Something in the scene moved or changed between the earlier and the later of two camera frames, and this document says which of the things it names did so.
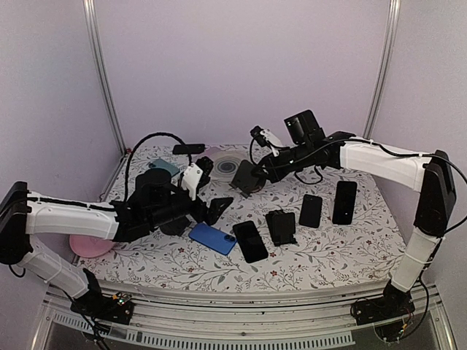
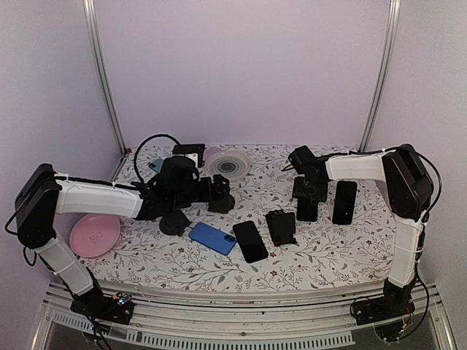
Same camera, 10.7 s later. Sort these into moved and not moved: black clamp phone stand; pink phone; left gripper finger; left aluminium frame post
Moved: left gripper finger
Not moved: black clamp phone stand; left aluminium frame post; pink phone
